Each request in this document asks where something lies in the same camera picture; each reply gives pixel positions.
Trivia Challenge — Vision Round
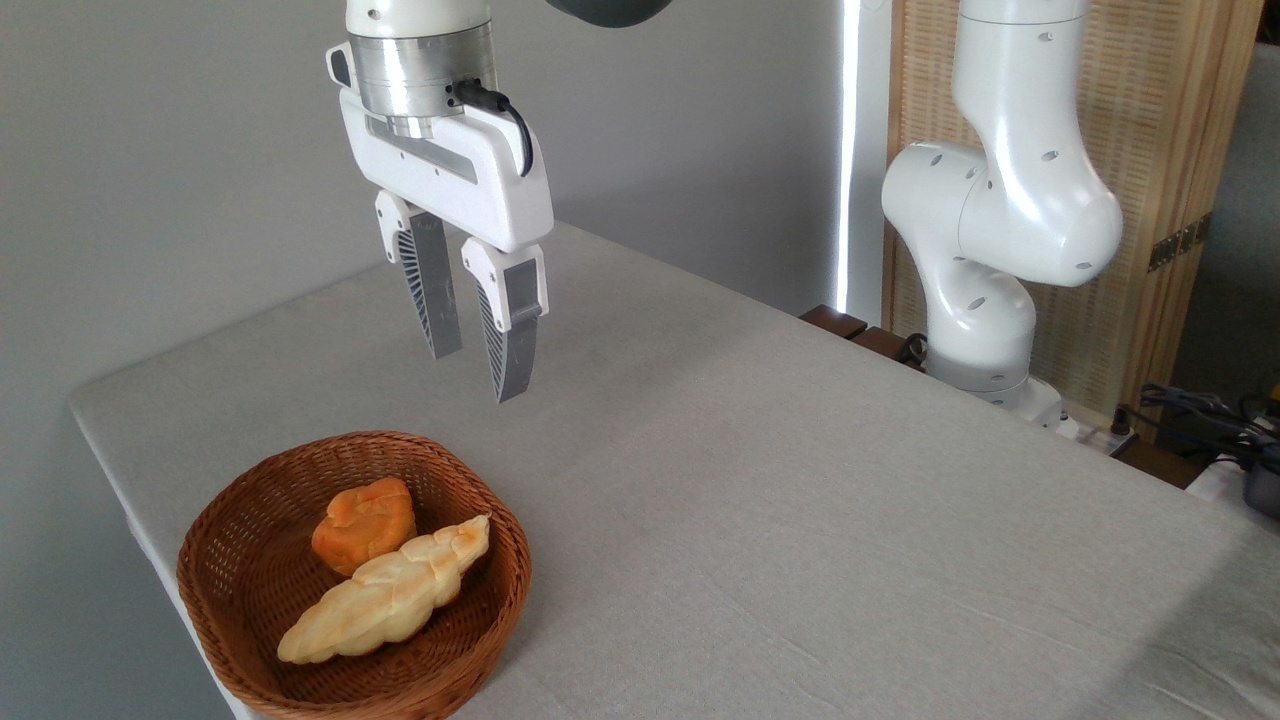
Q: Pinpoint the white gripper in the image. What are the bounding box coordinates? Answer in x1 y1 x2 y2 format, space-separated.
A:
326 43 555 404

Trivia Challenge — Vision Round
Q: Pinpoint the round orange bread bun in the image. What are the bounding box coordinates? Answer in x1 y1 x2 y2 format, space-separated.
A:
311 477 417 578

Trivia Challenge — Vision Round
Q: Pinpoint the long braided bread loaf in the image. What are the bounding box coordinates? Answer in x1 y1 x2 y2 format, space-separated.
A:
277 514 492 665

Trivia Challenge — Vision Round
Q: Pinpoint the brown wicker basket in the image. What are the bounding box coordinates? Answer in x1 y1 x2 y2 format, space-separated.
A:
177 431 533 720

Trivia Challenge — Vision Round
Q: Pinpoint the dark brown wooden block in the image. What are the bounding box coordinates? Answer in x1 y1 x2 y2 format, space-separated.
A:
800 304 926 373

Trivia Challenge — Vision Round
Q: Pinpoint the grey tablecloth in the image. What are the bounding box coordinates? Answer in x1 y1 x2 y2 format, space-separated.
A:
68 220 1280 720

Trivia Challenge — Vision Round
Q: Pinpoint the white power strip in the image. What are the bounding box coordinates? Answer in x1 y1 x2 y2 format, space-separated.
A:
1058 415 1139 456

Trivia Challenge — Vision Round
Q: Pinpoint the wooden folding screen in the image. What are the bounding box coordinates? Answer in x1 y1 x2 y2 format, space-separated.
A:
882 0 1265 426

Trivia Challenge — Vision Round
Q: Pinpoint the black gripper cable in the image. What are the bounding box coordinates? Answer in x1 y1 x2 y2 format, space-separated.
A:
455 80 535 178

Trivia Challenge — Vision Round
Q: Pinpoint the black cable bundle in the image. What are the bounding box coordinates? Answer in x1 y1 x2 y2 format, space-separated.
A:
1112 383 1280 471

